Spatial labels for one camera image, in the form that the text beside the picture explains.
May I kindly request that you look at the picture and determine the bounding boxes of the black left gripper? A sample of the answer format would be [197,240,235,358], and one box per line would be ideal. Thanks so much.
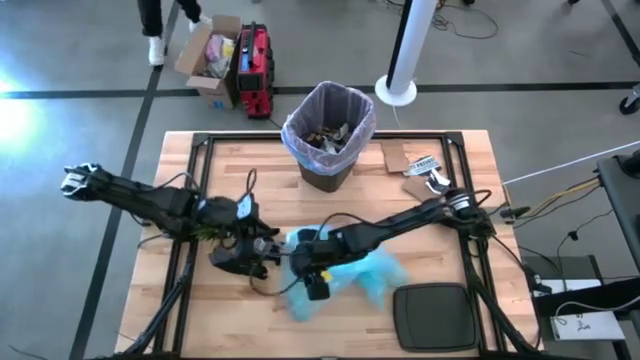
[214,214,281,266]

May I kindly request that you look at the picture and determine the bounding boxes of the grey black work glove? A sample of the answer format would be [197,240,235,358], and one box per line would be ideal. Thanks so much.
[249,233,285,267]
[208,247,269,280]

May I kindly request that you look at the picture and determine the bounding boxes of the blue plastic trash bag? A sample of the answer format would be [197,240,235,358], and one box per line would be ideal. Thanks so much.
[279,223,410,323]

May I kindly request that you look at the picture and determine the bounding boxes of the black trash bin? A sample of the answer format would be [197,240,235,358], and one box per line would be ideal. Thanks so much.
[298,158,359,194]

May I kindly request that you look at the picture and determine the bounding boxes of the pink translucent trash bag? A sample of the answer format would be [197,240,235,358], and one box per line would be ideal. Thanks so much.
[279,80,377,177]

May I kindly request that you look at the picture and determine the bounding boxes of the brown cardboard scrap pile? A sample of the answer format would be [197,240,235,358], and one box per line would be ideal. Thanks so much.
[304,124,351,155]

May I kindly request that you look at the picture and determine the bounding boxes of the brown cardboard tag piece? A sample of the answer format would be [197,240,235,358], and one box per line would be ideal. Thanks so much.
[402,169,451,202]

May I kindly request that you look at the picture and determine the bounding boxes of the square brown cardboard piece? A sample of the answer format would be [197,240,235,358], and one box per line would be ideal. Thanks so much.
[379,141,411,174]

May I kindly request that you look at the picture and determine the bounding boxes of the white barcode label card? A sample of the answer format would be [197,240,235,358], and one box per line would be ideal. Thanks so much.
[402,155,442,178]

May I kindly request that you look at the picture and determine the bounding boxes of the potted succulent plant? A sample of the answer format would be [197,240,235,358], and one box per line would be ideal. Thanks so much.
[192,223,224,242]

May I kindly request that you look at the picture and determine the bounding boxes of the black bin lid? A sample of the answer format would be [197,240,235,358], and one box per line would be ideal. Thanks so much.
[392,282,480,354]

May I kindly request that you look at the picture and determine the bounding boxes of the red tool case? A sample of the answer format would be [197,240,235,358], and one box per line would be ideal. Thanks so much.
[235,21,276,120]

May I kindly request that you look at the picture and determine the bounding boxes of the open cardboard box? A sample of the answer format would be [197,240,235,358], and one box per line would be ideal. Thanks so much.
[173,13,244,111]

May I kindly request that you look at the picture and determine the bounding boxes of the pink yellow plastic packets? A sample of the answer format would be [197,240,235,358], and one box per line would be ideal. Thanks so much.
[203,33,236,79]

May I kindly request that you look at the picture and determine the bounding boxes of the white round pillar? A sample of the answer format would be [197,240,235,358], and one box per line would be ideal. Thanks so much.
[373,0,439,108]

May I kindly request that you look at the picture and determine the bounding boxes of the person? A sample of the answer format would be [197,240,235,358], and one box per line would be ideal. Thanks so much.
[137,0,214,69]

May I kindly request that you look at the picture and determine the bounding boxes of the white paper sheet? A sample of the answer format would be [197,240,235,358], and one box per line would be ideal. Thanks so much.
[549,309,626,342]

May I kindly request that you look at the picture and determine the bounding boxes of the black side desk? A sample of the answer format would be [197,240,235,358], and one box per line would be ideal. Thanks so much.
[597,149,640,274]

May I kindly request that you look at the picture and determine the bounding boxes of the black caster wheel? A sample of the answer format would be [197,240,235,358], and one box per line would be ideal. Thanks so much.
[618,82,640,116]

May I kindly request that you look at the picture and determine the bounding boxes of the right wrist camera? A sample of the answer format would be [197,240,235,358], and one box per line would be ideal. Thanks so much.
[304,273,332,302]

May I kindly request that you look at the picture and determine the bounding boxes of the black rig frame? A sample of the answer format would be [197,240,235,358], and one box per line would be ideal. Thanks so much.
[119,130,544,360]

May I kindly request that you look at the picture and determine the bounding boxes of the black cable plug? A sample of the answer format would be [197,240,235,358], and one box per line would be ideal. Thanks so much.
[499,204,531,221]

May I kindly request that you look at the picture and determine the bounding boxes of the yellow cable bundle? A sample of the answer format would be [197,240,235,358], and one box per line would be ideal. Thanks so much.
[519,178,601,219]

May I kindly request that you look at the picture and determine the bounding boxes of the black floor cable tangle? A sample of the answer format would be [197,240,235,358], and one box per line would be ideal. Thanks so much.
[432,0,500,40]

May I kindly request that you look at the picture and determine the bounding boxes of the white floor cable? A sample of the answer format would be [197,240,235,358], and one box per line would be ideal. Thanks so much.
[502,140,640,186]

